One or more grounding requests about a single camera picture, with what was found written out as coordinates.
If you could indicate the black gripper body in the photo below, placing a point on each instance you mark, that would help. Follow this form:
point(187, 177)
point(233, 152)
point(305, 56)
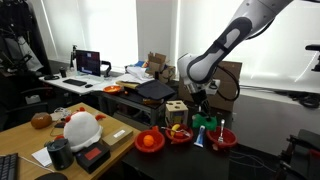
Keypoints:
point(200, 96)

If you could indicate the green rubber toy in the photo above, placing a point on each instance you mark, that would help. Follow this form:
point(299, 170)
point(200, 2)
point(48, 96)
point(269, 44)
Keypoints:
point(203, 124)

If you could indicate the red plastic bowl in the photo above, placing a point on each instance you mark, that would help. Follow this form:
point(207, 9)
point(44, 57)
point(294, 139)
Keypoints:
point(180, 140)
point(230, 137)
point(140, 144)

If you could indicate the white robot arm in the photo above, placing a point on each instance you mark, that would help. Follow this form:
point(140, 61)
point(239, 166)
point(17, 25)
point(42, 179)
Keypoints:
point(253, 13)

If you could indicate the yellow banana toy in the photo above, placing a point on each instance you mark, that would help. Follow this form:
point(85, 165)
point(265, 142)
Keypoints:
point(175, 129)

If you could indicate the orange bowl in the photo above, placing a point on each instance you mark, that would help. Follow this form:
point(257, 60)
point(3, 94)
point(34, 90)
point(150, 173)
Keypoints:
point(112, 89)

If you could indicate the white plush toy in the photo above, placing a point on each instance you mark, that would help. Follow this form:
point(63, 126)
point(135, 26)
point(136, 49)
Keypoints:
point(81, 131)

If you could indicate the light grey fork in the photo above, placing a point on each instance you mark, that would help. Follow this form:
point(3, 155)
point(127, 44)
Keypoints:
point(221, 131)

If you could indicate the wooden shape sorter box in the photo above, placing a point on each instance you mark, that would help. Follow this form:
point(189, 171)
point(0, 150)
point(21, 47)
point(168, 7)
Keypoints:
point(176, 111)

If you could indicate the white blue toothpaste tube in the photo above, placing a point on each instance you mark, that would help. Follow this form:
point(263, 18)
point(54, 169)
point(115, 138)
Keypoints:
point(200, 136)

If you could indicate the small hand tool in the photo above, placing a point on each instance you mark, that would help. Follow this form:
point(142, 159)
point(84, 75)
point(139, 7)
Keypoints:
point(182, 132)

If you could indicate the large cardboard box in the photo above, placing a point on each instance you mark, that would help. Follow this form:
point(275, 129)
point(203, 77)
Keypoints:
point(235, 66)

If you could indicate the black folder stack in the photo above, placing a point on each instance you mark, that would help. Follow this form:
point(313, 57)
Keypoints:
point(155, 90)

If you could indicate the small cardboard box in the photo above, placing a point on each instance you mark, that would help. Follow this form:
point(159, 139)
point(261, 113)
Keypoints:
point(160, 66)

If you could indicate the orange ball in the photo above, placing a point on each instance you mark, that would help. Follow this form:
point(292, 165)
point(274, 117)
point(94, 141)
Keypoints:
point(148, 140)

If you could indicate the white paper pile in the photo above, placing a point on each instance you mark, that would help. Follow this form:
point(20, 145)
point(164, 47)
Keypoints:
point(138, 74)

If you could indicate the black metal cart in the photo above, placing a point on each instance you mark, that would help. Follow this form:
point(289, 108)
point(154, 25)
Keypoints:
point(133, 103)

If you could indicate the flat tan box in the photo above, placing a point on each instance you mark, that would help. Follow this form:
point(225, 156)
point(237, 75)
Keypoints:
point(116, 138)

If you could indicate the black mouse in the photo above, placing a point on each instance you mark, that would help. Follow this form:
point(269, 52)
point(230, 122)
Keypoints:
point(88, 86)

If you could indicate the black monitor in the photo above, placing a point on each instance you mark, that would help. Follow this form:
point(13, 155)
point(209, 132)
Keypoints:
point(88, 62)

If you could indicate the black box red label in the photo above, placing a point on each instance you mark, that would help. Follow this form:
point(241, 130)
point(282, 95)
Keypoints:
point(93, 156)

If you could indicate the small black keyboard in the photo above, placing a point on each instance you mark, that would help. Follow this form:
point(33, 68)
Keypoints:
point(74, 82)

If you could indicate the black desk stand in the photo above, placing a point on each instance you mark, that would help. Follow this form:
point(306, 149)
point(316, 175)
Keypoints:
point(73, 56)

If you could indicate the white desk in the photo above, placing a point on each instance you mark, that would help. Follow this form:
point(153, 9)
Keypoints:
point(66, 86)

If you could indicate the black mug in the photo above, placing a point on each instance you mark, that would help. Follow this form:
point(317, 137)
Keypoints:
point(63, 72)

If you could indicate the glass jar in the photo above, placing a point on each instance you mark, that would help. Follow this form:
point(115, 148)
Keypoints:
point(61, 114)

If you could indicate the black cylinder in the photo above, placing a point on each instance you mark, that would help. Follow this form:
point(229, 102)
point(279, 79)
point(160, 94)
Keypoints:
point(60, 155)

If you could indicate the brown ball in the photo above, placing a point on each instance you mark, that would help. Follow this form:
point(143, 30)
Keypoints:
point(41, 120)

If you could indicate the black oval case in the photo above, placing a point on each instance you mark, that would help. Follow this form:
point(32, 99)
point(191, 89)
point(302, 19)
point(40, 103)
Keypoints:
point(51, 176)

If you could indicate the white paper note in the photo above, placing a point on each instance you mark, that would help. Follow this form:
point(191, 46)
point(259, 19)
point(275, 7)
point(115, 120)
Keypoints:
point(41, 156)

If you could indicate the black armchair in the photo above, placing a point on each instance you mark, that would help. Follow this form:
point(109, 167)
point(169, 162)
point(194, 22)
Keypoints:
point(23, 106)

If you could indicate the wooden desk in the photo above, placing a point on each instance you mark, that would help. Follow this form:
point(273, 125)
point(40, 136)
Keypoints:
point(20, 140)

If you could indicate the large black keyboard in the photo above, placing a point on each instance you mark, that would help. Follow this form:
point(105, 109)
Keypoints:
point(8, 166)

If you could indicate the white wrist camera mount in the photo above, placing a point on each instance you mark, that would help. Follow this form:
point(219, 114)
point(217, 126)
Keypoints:
point(213, 87)

